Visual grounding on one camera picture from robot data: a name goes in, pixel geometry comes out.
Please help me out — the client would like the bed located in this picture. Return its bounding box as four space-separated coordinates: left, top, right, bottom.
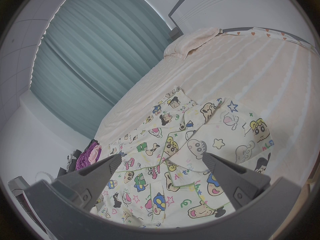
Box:
90 0 320 231

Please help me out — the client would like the grey bedside table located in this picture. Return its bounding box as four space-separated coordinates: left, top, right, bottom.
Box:
168 28 185 41

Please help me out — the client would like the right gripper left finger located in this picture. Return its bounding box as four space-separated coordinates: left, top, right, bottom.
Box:
51 154 122 212

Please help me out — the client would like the purple garment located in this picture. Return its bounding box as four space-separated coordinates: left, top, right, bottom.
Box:
75 138 103 171

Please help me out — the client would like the white printed pyjama top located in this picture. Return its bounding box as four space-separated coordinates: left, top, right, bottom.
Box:
90 85 276 228

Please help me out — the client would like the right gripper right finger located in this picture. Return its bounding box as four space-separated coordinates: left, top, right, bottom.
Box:
202 153 272 211

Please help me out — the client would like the blue-green curtain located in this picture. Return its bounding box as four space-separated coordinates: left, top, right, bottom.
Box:
29 0 181 141

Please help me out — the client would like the pink garment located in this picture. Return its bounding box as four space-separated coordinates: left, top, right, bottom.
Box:
88 145 103 164

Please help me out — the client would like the cream pillow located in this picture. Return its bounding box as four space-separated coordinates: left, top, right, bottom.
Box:
163 27 223 60

